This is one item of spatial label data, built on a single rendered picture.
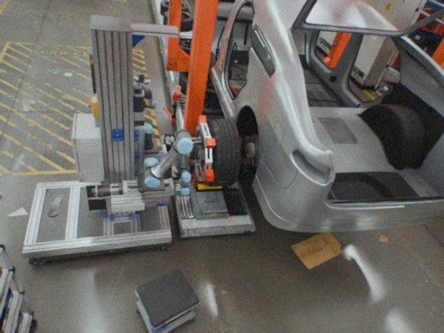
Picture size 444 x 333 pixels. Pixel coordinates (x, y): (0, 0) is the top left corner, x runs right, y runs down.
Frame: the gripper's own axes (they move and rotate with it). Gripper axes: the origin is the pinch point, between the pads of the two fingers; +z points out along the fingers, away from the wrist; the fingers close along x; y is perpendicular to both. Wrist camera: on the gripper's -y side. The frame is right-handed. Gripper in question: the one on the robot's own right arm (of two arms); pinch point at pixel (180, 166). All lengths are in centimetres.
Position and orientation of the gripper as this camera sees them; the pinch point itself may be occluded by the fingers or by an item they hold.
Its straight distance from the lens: 305.8
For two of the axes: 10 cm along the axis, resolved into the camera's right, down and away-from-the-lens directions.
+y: 1.5, -7.4, -6.5
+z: -2.1, -6.7, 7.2
